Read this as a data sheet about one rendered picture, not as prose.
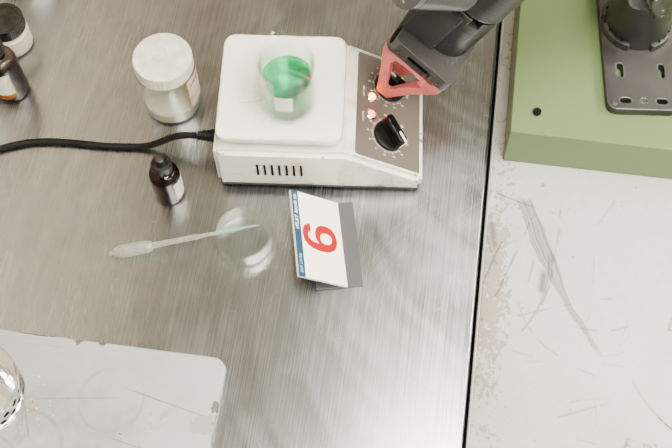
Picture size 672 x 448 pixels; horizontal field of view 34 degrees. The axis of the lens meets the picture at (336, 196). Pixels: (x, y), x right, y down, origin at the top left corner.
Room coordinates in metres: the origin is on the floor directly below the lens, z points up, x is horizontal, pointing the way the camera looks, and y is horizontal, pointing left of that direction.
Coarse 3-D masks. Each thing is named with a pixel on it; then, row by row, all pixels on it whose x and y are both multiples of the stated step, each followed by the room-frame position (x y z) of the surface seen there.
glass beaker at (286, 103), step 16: (272, 32) 0.60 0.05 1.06; (272, 48) 0.59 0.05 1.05; (288, 48) 0.59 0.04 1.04; (304, 48) 0.58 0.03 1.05; (256, 64) 0.56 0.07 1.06; (272, 80) 0.54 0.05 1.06; (288, 80) 0.54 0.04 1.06; (304, 80) 0.55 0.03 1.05; (272, 96) 0.54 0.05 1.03; (288, 96) 0.54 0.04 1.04; (304, 96) 0.55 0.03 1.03; (272, 112) 0.54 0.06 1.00; (288, 112) 0.54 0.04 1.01; (304, 112) 0.54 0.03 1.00
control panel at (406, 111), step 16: (368, 64) 0.63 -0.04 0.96; (368, 80) 0.61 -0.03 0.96; (368, 96) 0.59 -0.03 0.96; (416, 96) 0.61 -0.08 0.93; (384, 112) 0.58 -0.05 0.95; (400, 112) 0.58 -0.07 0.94; (416, 112) 0.59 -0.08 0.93; (368, 128) 0.55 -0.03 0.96; (416, 128) 0.57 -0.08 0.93; (368, 144) 0.53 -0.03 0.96; (416, 144) 0.55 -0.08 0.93; (384, 160) 0.52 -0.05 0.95; (400, 160) 0.53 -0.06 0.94; (416, 160) 0.53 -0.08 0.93
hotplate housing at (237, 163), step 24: (216, 144) 0.53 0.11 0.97; (240, 144) 0.53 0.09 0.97; (264, 144) 0.53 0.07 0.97; (336, 144) 0.53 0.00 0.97; (240, 168) 0.52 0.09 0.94; (264, 168) 0.52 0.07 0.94; (288, 168) 0.52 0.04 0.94; (312, 168) 0.52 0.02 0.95; (336, 168) 0.52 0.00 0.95; (360, 168) 0.51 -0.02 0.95; (384, 168) 0.52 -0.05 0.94
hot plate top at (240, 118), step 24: (240, 48) 0.63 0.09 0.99; (336, 48) 0.63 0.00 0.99; (240, 72) 0.60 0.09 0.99; (336, 72) 0.60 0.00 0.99; (240, 96) 0.57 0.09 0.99; (336, 96) 0.57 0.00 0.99; (216, 120) 0.55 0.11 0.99; (240, 120) 0.55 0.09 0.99; (264, 120) 0.55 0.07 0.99; (312, 120) 0.55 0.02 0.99; (336, 120) 0.54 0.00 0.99; (288, 144) 0.52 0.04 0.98; (312, 144) 0.52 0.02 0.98
